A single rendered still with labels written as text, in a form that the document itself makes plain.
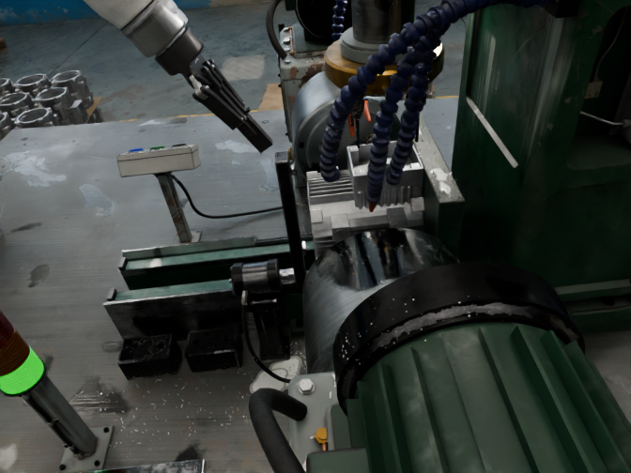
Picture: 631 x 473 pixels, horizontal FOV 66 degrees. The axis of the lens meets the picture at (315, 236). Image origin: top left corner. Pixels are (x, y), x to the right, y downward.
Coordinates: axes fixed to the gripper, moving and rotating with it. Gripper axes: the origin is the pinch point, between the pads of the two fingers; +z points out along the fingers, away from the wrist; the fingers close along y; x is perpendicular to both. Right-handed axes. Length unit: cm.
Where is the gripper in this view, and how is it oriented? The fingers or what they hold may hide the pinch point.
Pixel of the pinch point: (254, 133)
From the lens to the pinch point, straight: 89.6
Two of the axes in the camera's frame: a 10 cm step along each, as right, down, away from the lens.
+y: -0.6, -6.5, 7.6
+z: 5.8, 5.9, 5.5
